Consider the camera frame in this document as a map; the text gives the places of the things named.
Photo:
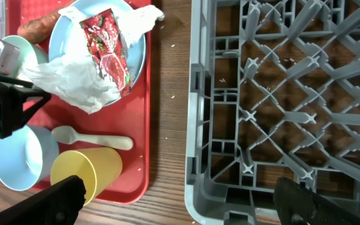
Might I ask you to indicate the light blue bowl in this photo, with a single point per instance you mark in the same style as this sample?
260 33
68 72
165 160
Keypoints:
26 157

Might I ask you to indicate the orange carrot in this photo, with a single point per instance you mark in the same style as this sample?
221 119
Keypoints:
38 30

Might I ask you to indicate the white plastic spoon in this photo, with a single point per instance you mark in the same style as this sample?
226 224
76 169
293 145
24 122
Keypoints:
68 135

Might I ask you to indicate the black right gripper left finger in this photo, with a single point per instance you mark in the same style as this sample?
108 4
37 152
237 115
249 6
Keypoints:
59 204

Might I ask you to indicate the red snack wrapper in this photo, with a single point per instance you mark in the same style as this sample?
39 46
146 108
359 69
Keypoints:
105 46

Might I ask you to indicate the white napkin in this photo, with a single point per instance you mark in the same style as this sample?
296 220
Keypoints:
75 77

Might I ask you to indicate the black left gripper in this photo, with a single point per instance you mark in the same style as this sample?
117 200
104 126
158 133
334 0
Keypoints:
19 101

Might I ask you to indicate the grey dishwasher rack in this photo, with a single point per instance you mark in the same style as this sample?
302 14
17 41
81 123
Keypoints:
274 92

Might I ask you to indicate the yellow plastic cup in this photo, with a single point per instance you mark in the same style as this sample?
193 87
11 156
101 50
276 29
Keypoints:
97 167

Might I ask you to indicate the green bowl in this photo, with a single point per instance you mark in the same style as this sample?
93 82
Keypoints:
30 55

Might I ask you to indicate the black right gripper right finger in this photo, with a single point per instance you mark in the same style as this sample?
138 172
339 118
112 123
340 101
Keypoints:
296 204

